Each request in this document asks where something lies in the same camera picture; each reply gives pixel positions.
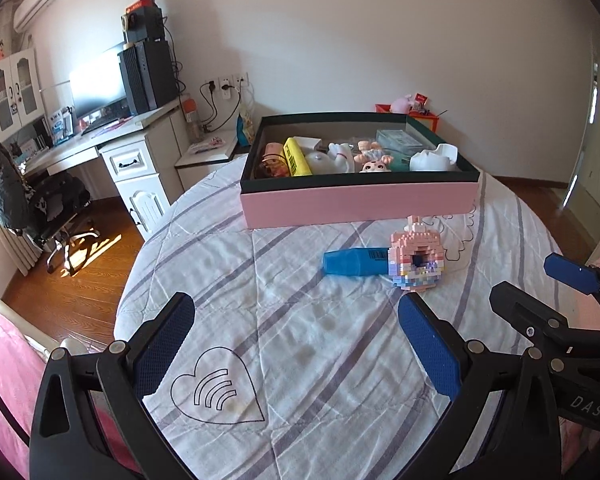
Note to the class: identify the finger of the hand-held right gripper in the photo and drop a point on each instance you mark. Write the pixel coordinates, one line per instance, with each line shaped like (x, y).
(572, 272)
(525, 310)

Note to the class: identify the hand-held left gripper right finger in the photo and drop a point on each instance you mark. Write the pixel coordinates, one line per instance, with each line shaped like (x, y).
(427, 345)

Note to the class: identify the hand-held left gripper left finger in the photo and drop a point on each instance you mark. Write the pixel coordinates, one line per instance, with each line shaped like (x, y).
(162, 345)

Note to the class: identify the pastel building block toy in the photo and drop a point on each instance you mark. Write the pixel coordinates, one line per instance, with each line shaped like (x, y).
(412, 270)

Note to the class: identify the pink box with black rim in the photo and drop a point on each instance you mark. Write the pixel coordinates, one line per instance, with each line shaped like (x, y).
(355, 205)

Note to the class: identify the white plastic holder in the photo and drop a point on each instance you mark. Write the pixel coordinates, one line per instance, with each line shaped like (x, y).
(432, 160)

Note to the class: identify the teal silicone face brush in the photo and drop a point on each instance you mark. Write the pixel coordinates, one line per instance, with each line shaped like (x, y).
(401, 164)

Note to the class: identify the white toy figure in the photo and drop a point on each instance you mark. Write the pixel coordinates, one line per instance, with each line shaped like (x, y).
(340, 157)

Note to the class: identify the clear heart-shaped container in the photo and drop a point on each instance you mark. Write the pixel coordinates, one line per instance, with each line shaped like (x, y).
(397, 140)

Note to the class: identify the white round dome toy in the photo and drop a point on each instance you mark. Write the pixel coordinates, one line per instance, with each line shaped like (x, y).
(317, 164)

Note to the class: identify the yellow highlighter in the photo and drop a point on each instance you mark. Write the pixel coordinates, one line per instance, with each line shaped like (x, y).
(296, 157)

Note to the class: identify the door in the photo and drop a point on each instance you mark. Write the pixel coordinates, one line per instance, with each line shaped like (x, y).
(595, 150)

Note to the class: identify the pink bedding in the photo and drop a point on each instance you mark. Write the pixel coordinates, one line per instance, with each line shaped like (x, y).
(10, 370)

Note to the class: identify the white radiator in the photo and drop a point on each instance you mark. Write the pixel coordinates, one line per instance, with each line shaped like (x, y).
(20, 255)

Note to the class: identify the white desk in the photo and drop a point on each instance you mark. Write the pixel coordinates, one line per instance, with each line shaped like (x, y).
(140, 175)

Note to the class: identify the black office chair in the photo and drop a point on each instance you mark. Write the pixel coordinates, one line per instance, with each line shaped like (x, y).
(50, 205)

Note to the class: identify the low white side cabinet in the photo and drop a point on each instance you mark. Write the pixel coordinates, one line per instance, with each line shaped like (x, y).
(200, 167)

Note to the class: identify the pink packet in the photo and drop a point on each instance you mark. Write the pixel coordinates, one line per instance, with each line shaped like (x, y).
(207, 145)

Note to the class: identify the red printed storage box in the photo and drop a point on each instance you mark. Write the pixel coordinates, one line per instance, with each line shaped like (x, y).
(430, 120)

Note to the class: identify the orange bottle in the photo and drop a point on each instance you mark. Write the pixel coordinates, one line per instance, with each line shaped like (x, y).
(192, 120)

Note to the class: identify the patterned jacket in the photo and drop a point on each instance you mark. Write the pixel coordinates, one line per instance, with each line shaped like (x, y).
(0, 185)

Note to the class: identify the small printed bag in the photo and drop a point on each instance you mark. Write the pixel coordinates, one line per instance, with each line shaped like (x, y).
(245, 130)

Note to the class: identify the pink plush toy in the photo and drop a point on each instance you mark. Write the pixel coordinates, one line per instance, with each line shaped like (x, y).
(402, 104)

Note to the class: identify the blue white box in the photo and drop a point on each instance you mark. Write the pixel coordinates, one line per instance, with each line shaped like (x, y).
(62, 124)

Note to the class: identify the computer monitor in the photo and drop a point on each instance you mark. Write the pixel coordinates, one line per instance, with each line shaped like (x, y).
(97, 87)

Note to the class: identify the black computer tower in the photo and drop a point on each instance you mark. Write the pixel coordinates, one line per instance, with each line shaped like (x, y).
(150, 77)

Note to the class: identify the white hutch cabinet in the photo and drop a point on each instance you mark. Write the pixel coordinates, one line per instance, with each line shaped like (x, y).
(12, 92)

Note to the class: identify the black speaker box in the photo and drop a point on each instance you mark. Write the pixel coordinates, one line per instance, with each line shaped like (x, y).
(142, 25)

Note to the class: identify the pink doll ornament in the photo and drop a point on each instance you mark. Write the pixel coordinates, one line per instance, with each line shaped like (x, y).
(0, 50)

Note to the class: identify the wall power outlets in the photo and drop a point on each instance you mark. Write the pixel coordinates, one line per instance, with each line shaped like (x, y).
(227, 82)

